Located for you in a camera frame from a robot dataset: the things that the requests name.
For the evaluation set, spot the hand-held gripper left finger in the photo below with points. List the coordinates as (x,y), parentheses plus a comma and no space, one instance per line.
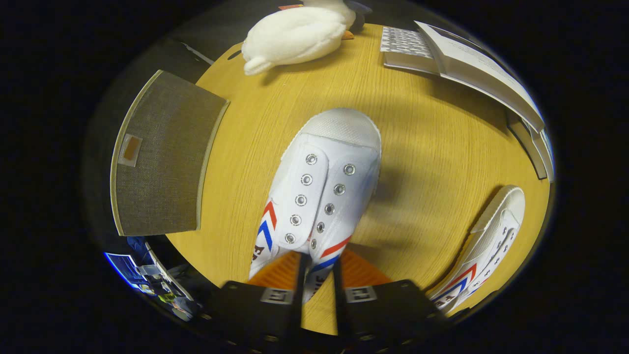
(255,309)

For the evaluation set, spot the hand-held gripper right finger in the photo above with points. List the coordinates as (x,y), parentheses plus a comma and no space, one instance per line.
(383,309)

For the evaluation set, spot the white striped canvas shoe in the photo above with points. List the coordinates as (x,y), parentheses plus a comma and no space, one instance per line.
(491,236)
(324,187)

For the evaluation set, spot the grey fabric storage box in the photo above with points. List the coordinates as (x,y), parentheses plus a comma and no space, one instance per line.
(162,157)

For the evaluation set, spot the blue lit screen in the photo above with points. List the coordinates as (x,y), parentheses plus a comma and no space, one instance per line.
(125,268)

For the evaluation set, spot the dark cover book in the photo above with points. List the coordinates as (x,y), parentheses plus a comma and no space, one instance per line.
(526,142)

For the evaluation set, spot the pale teal cover book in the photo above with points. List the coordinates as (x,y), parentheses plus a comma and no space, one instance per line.
(543,147)

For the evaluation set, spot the white book with portrait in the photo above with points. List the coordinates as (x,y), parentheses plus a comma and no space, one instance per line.
(486,81)

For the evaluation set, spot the thin grey backdrop pole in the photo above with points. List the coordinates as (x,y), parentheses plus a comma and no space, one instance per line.
(199,53)

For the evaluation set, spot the patterned spiral notebook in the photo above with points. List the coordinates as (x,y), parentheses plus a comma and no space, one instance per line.
(405,46)

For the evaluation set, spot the white round plush toy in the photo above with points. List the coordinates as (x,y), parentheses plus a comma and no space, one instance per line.
(295,37)

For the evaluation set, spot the grey penguin plush toy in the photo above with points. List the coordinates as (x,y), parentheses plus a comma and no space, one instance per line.
(356,12)

